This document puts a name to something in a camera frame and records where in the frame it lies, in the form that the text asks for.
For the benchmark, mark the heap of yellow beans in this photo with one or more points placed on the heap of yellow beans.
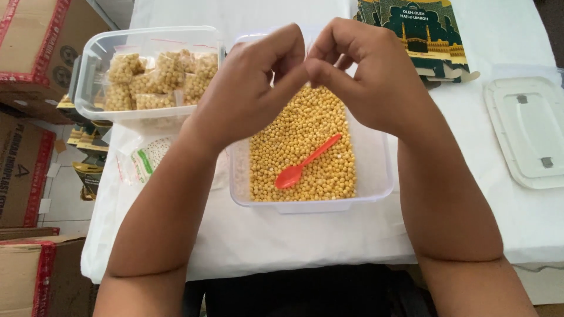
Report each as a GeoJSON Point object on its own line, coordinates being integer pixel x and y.
{"type": "Point", "coordinates": [273, 154]}

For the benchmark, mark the person's left hand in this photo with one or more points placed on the person's left hand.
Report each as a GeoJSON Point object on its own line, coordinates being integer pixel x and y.
{"type": "Point", "coordinates": [238, 83]}

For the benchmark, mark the clear container with grey latch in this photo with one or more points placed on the clear container with grey latch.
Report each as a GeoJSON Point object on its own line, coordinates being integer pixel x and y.
{"type": "Point", "coordinates": [94, 48]}

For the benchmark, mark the clear plastic container lid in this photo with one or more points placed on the clear plastic container lid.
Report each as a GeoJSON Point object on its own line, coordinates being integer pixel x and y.
{"type": "Point", "coordinates": [528, 127]}

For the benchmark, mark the person's right hand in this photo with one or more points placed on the person's right hand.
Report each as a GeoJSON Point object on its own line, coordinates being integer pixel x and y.
{"type": "Point", "coordinates": [379, 83]}

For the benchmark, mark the white tablecloth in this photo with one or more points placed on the white tablecloth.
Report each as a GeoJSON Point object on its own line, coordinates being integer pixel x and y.
{"type": "Point", "coordinates": [308, 242]}

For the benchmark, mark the orange plastic spoon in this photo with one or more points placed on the orange plastic spoon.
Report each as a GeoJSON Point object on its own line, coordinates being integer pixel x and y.
{"type": "Point", "coordinates": [288, 176]}

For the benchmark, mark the brown cardboard box red tape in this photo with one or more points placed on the brown cardboard box red tape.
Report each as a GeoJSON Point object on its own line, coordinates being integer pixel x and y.
{"type": "Point", "coordinates": [31, 39]}
{"type": "Point", "coordinates": [22, 167]}
{"type": "Point", "coordinates": [26, 281]}

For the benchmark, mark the heap of green gold cartons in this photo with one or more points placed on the heap of green gold cartons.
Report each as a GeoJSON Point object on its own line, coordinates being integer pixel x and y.
{"type": "Point", "coordinates": [88, 171]}

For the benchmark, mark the stack of empty zip bags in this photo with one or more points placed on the stack of empty zip bags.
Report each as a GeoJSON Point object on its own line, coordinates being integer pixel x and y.
{"type": "Point", "coordinates": [150, 158]}

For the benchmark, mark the clear plastic container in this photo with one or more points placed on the clear plastic container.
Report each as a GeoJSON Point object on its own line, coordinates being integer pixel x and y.
{"type": "Point", "coordinates": [374, 176]}

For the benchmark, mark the pile of filled bean packets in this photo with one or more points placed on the pile of filled bean packets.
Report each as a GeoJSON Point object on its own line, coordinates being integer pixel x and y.
{"type": "Point", "coordinates": [163, 72]}

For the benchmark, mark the stack of green printed cartons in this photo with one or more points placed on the stack of green printed cartons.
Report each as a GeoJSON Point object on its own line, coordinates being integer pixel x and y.
{"type": "Point", "coordinates": [423, 31]}

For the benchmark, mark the person's dark trousers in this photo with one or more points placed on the person's dark trousers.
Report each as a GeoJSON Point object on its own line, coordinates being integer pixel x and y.
{"type": "Point", "coordinates": [299, 295]}

